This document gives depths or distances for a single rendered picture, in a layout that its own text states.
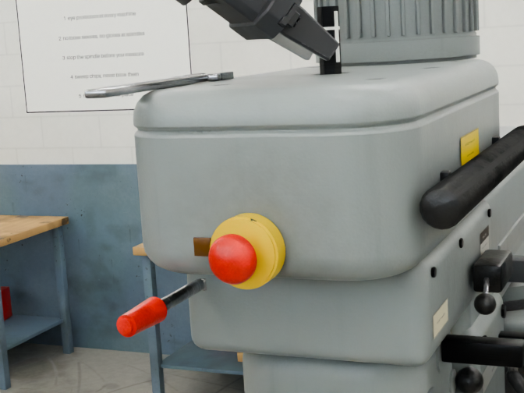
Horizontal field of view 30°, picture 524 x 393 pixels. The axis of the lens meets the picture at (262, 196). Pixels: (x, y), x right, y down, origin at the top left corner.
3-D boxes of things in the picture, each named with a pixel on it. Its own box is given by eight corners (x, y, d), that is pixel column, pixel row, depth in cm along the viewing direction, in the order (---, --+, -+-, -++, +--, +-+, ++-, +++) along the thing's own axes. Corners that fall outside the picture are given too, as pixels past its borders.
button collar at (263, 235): (279, 292, 78) (274, 217, 77) (210, 288, 80) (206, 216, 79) (288, 285, 80) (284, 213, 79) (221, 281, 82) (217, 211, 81)
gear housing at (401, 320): (431, 373, 86) (428, 262, 85) (185, 352, 96) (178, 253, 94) (497, 278, 116) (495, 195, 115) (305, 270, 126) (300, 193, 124)
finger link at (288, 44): (322, 39, 100) (274, 3, 98) (305, 65, 99) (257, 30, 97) (316, 39, 101) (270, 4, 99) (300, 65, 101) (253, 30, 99)
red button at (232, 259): (252, 288, 75) (249, 238, 75) (205, 286, 77) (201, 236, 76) (268, 277, 78) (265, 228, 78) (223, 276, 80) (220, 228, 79)
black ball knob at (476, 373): (481, 400, 104) (480, 373, 104) (453, 398, 105) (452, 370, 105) (486, 390, 107) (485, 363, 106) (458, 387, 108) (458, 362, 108)
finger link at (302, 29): (323, 66, 95) (273, 29, 93) (341, 38, 95) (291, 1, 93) (328, 66, 93) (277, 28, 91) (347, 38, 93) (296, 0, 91)
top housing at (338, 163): (409, 291, 76) (402, 83, 73) (118, 276, 86) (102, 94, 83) (507, 189, 118) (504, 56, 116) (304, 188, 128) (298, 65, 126)
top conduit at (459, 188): (462, 231, 76) (462, 186, 76) (410, 229, 78) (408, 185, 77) (539, 154, 117) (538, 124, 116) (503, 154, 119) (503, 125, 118)
